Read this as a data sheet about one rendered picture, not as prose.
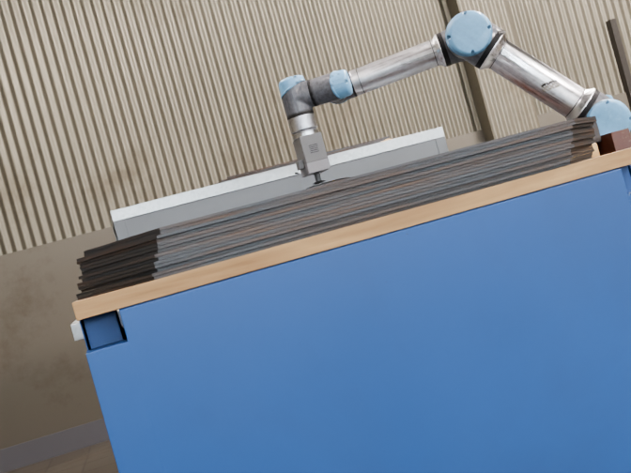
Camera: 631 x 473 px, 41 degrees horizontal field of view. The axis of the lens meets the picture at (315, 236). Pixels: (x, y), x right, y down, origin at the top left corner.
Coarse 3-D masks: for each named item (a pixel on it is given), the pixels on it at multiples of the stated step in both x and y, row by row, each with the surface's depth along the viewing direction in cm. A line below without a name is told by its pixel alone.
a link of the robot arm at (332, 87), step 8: (336, 72) 228; (344, 72) 228; (312, 80) 230; (320, 80) 228; (328, 80) 228; (336, 80) 227; (344, 80) 227; (312, 88) 228; (320, 88) 228; (328, 88) 227; (336, 88) 227; (344, 88) 227; (312, 96) 228; (320, 96) 228; (328, 96) 228; (336, 96) 228; (344, 96) 229; (320, 104) 231
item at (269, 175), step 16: (384, 144) 323; (400, 144) 325; (336, 160) 319; (256, 176) 311; (272, 176) 313; (192, 192) 306; (208, 192) 307; (224, 192) 308; (128, 208) 300; (144, 208) 301; (160, 208) 303; (112, 224) 342
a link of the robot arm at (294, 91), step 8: (288, 80) 229; (296, 80) 229; (304, 80) 231; (280, 88) 231; (288, 88) 229; (296, 88) 229; (304, 88) 229; (288, 96) 229; (296, 96) 229; (304, 96) 229; (288, 104) 230; (296, 104) 229; (304, 104) 230; (312, 104) 230; (288, 112) 230; (296, 112) 229; (304, 112) 229; (312, 112) 231
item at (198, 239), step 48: (480, 144) 113; (528, 144) 114; (576, 144) 116; (336, 192) 108; (384, 192) 109; (432, 192) 115; (144, 240) 103; (192, 240) 103; (240, 240) 104; (288, 240) 106; (96, 288) 108
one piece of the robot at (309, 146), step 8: (296, 136) 230; (304, 136) 228; (312, 136) 229; (320, 136) 230; (296, 144) 233; (304, 144) 228; (312, 144) 229; (320, 144) 229; (296, 152) 235; (304, 152) 228; (312, 152) 229; (320, 152) 229; (304, 160) 229; (312, 160) 229; (320, 160) 229; (328, 160) 230; (304, 168) 231; (312, 168) 228; (320, 168) 229; (328, 168) 230; (304, 176) 236
